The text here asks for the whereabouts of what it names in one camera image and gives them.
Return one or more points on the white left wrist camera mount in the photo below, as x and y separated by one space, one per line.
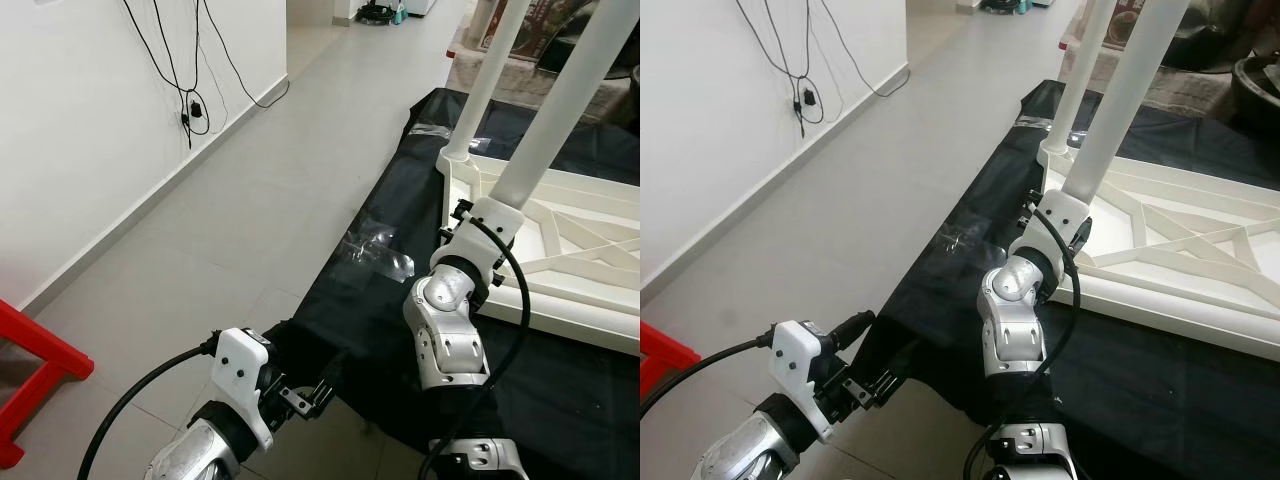
795 355
240 365

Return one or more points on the red plastic stool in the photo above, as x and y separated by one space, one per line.
40 335
665 350

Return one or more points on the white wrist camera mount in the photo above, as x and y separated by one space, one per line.
240 365
1060 210
795 355
490 220

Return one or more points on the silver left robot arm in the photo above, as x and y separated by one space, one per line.
740 460
190 460

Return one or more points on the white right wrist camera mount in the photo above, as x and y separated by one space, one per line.
490 220
1060 210

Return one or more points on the white plastic table top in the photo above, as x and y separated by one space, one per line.
600 235
1200 240

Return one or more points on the dark shiny wok lid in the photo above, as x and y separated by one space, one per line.
1215 35

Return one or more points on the small black green device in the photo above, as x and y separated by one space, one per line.
380 12
1005 6

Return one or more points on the black power adapter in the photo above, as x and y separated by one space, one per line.
196 108
806 98

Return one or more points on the beige low bench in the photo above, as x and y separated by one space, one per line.
530 80
1190 90

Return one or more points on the clear tape patch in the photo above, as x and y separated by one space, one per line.
965 240
375 250

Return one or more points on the clear tape strip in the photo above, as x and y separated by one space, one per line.
1032 120
430 132

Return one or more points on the black round basin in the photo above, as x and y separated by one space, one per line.
1260 90

